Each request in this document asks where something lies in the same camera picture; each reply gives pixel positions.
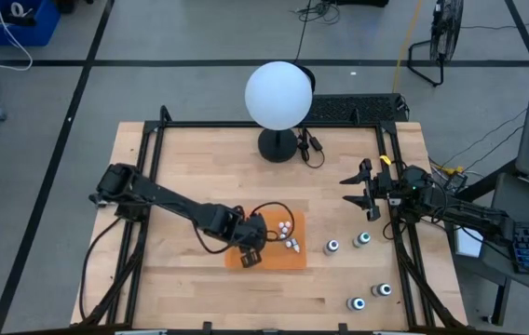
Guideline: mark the large bottle purple tip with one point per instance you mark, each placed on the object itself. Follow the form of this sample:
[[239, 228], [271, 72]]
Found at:
[[332, 246]]

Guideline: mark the large bottle dark tip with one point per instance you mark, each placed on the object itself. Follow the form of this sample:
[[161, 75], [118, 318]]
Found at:
[[382, 290]]

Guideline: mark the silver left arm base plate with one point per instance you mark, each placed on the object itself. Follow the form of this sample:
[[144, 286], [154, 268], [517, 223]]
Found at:
[[101, 200]]

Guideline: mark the white globe table lamp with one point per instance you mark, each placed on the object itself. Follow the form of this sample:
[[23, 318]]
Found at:
[[278, 95]]

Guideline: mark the black equipment case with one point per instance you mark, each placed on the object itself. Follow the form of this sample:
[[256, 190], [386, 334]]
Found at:
[[362, 3]]

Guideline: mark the black perforated mat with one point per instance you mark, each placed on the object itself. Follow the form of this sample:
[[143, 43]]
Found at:
[[362, 109]]

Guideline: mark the grey desk with keyboard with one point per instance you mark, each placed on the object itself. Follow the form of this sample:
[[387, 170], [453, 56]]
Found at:
[[525, 200]]

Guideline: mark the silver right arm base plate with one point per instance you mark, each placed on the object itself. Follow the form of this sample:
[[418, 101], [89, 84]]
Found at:
[[394, 202]]

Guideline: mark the large bottle blue tip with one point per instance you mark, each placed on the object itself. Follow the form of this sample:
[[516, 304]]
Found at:
[[356, 304]]

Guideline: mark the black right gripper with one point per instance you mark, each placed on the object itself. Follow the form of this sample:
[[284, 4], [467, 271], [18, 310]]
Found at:
[[385, 191]]

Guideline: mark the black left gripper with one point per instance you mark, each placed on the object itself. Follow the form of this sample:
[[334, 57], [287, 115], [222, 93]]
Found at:
[[250, 230]]

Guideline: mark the black floor fan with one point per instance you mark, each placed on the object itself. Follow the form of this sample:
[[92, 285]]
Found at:
[[446, 23]]

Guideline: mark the orange translucent plastic bin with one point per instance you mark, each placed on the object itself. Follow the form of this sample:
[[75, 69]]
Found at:
[[283, 260]]

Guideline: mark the black aluminium table frame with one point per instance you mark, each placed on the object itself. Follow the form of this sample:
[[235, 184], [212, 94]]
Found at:
[[269, 124]]

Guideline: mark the white paper sheet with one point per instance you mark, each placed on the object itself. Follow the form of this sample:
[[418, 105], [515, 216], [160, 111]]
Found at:
[[467, 244]]

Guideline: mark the black lamp power adapter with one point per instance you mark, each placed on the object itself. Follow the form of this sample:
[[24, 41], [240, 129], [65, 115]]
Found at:
[[315, 143]]

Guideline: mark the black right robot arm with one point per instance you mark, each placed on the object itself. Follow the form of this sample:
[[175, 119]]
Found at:
[[469, 214]]

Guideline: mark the large bottle green tip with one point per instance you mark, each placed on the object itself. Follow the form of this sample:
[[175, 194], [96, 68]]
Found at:
[[362, 239]]

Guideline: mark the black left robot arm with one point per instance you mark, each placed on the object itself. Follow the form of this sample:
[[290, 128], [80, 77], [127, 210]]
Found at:
[[166, 197]]

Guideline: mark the blue plastic storage bin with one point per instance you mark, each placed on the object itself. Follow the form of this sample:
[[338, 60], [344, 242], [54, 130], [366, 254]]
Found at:
[[13, 28]]

